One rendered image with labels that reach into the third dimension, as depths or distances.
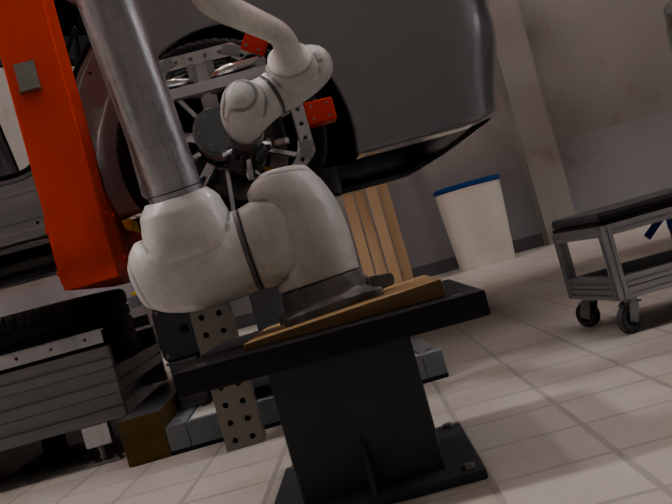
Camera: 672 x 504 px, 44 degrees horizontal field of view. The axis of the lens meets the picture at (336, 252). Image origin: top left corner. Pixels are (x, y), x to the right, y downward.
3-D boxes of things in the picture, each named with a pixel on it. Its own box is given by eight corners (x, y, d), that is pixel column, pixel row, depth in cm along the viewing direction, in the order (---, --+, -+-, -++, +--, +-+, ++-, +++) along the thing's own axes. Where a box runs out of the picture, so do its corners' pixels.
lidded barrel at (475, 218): (514, 255, 752) (493, 177, 753) (528, 255, 692) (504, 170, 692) (450, 272, 754) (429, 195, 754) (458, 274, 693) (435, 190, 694)
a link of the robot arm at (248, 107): (240, 154, 193) (285, 123, 196) (236, 123, 179) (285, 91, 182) (213, 120, 196) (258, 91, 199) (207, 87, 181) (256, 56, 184)
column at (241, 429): (266, 433, 223) (224, 283, 224) (265, 441, 213) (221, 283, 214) (230, 444, 223) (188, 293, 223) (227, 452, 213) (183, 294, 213)
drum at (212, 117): (249, 156, 257) (237, 112, 258) (245, 146, 236) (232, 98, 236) (205, 168, 257) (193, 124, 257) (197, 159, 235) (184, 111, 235)
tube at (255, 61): (268, 80, 252) (259, 47, 252) (266, 65, 233) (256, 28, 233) (212, 95, 251) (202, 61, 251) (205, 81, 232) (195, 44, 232)
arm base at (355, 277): (406, 286, 145) (396, 256, 146) (286, 327, 142) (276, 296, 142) (386, 288, 164) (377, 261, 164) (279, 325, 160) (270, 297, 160)
